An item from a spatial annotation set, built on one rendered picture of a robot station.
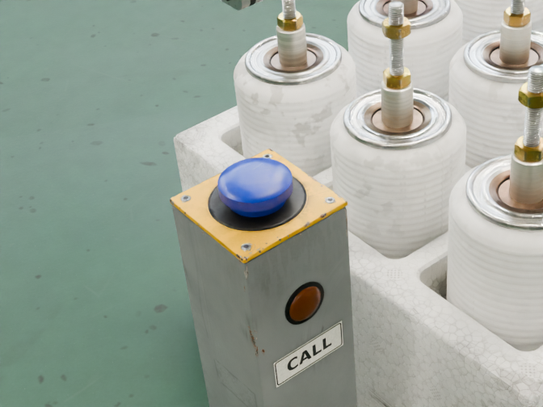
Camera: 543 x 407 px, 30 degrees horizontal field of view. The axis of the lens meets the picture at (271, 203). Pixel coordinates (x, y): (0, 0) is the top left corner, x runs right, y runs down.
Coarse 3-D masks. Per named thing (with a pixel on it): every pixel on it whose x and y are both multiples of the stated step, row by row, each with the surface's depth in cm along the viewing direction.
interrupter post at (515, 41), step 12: (504, 24) 74; (528, 24) 74; (504, 36) 75; (516, 36) 74; (528, 36) 75; (504, 48) 75; (516, 48) 75; (528, 48) 75; (504, 60) 76; (516, 60) 75
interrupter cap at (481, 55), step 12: (480, 36) 78; (492, 36) 79; (540, 36) 78; (468, 48) 77; (480, 48) 77; (492, 48) 77; (540, 48) 77; (468, 60) 76; (480, 60) 76; (492, 60) 76; (528, 60) 76; (540, 60) 75; (480, 72) 75; (492, 72) 74; (504, 72) 74; (516, 72) 74
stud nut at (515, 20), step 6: (504, 12) 74; (510, 12) 74; (528, 12) 74; (504, 18) 75; (510, 18) 74; (516, 18) 74; (522, 18) 73; (528, 18) 74; (510, 24) 74; (516, 24) 74; (522, 24) 74
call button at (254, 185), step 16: (256, 160) 55; (272, 160) 55; (224, 176) 54; (240, 176) 54; (256, 176) 54; (272, 176) 54; (288, 176) 54; (224, 192) 53; (240, 192) 53; (256, 192) 53; (272, 192) 53; (288, 192) 53; (240, 208) 53; (256, 208) 53; (272, 208) 54
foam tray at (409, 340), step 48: (192, 144) 84; (240, 144) 87; (384, 288) 68; (432, 288) 71; (384, 336) 70; (432, 336) 65; (480, 336) 64; (384, 384) 73; (432, 384) 68; (480, 384) 63; (528, 384) 60
